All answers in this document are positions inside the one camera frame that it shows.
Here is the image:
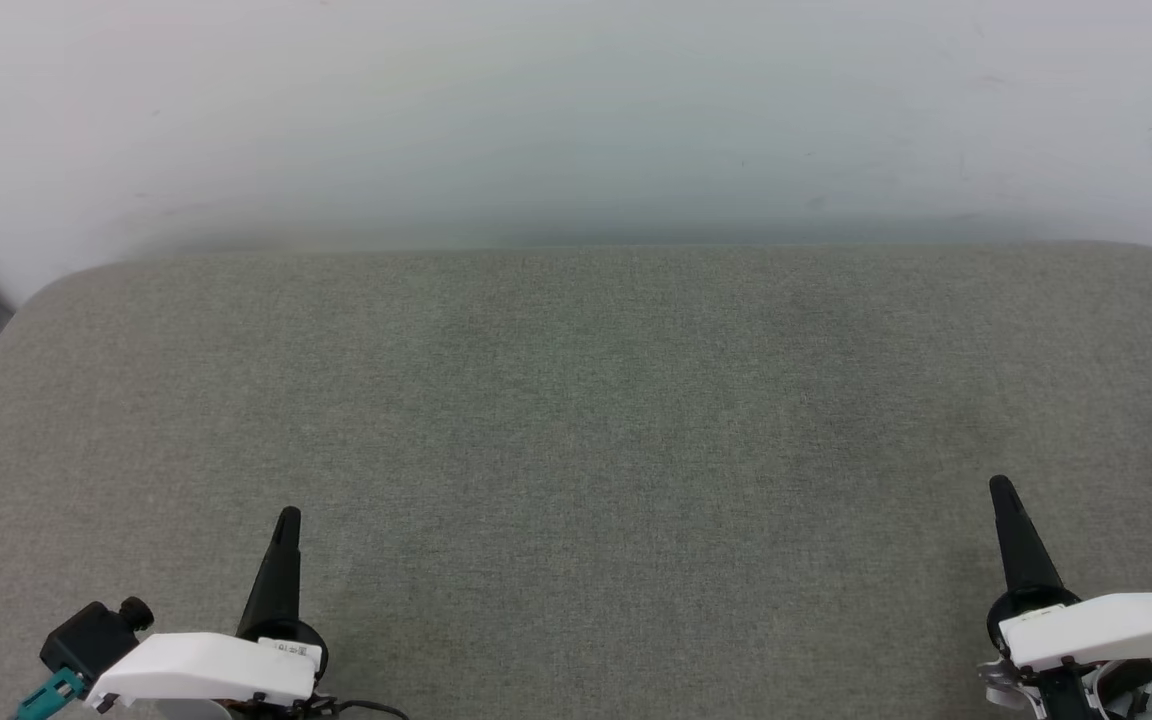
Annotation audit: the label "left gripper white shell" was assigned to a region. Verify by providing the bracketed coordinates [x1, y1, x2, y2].
[84, 506, 329, 709]

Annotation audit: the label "grey fabric sofa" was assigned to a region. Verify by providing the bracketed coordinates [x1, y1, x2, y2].
[0, 240, 1152, 720]

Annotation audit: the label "left teal cable connector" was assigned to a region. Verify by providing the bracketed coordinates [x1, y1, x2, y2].
[14, 667, 87, 720]

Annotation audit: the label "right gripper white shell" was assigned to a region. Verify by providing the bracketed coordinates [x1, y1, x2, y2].
[986, 474, 1152, 671]

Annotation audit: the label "left thin black cable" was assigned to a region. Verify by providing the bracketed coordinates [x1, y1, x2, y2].
[316, 697, 412, 720]

